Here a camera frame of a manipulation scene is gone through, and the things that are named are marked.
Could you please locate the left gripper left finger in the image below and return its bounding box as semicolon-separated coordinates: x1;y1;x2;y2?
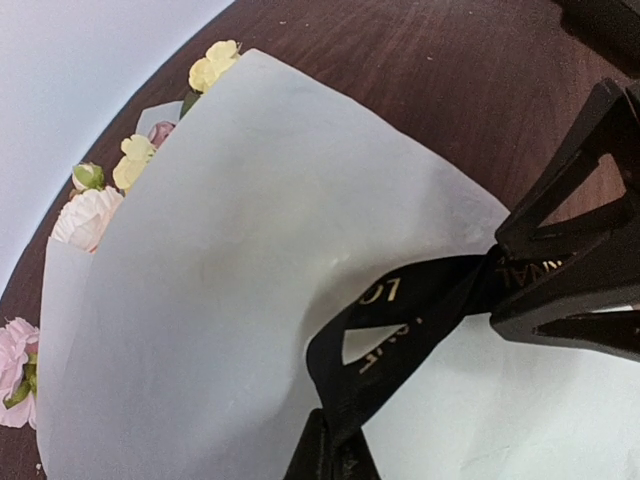
284;409;332;480

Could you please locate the black ribbon strap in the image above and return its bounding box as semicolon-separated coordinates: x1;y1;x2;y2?
304;249;581;446

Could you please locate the translucent white wrapping paper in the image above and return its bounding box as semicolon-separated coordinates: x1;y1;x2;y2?
37;50;639;479

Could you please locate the yellow blossom stem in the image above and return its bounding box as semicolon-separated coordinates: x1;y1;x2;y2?
112;40;241;193

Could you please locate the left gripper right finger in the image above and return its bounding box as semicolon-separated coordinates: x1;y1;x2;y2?
334;430;381;480

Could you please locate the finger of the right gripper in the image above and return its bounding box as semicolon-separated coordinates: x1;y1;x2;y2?
490;249;639;362
495;78;639;260

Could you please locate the pink rose stem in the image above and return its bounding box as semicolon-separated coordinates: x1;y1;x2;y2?
51;163;124;253

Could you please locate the pink flower stem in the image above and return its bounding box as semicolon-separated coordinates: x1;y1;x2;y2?
1;317;40;430

